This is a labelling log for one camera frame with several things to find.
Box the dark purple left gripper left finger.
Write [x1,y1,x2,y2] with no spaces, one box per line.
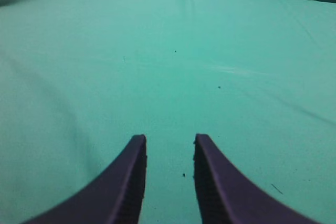
[27,134,146,223]

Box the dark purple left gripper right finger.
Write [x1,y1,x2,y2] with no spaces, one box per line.
[193,134,315,223]

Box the green table cloth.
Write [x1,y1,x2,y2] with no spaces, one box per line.
[1,0,335,223]

